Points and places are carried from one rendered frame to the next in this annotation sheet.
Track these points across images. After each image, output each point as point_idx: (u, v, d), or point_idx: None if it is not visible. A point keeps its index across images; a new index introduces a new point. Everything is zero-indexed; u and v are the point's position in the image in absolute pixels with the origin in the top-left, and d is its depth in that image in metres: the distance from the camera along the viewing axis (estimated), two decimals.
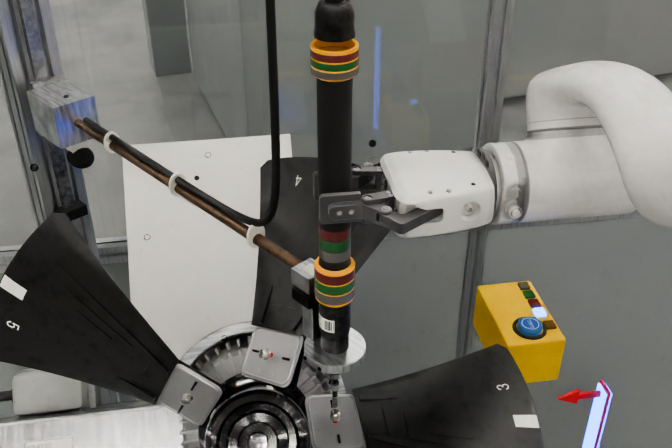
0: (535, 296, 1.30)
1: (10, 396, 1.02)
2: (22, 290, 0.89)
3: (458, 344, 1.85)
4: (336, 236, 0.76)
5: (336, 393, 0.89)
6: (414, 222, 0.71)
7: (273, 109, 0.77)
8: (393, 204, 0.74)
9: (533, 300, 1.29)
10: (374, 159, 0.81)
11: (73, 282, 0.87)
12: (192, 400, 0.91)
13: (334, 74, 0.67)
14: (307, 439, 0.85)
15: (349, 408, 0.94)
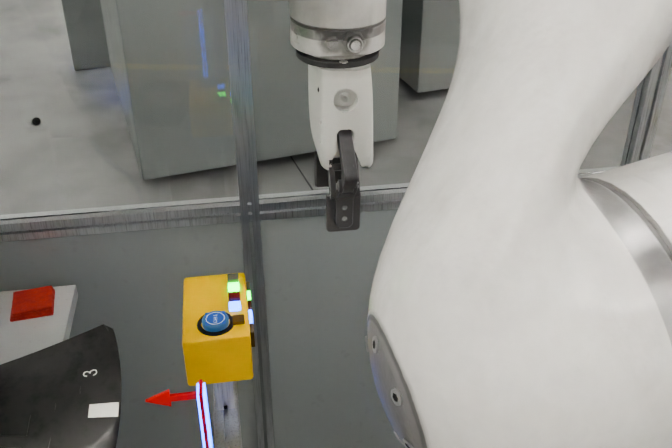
0: (239, 289, 1.20)
1: None
2: None
3: None
4: None
5: None
6: (347, 160, 0.66)
7: None
8: (338, 164, 0.69)
9: (233, 293, 1.19)
10: None
11: None
12: None
13: None
14: None
15: None
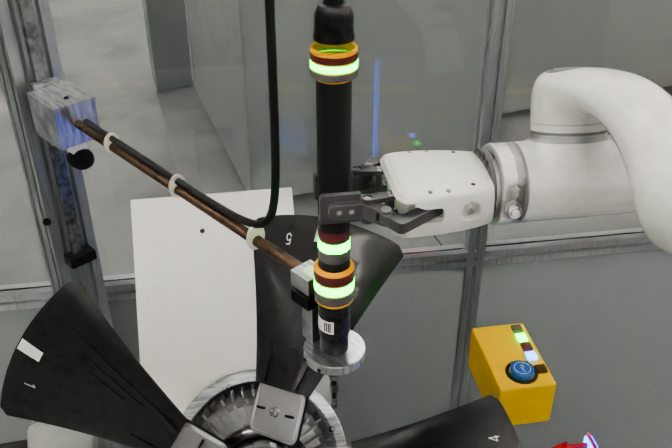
0: (527, 339, 1.35)
1: (25, 446, 1.07)
2: None
3: (455, 373, 1.91)
4: (335, 238, 0.76)
5: (332, 392, 0.90)
6: (414, 222, 0.71)
7: (272, 111, 0.77)
8: (393, 204, 0.74)
9: (525, 343, 1.34)
10: (374, 159, 0.81)
11: None
12: (274, 417, 0.97)
13: (333, 77, 0.67)
14: None
15: None
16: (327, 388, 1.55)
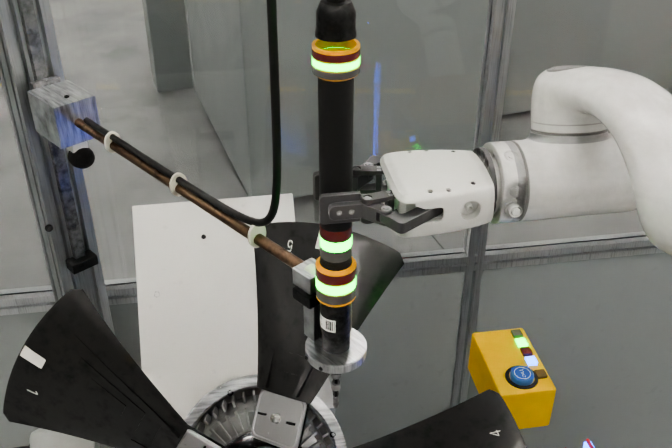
0: (527, 344, 1.36)
1: None
2: None
3: (455, 377, 1.91)
4: (337, 236, 0.76)
5: (335, 393, 0.89)
6: (414, 221, 0.71)
7: (274, 109, 0.77)
8: (393, 204, 0.74)
9: (525, 348, 1.35)
10: (374, 159, 0.81)
11: None
12: (275, 423, 0.98)
13: (335, 74, 0.67)
14: None
15: None
16: (328, 392, 1.55)
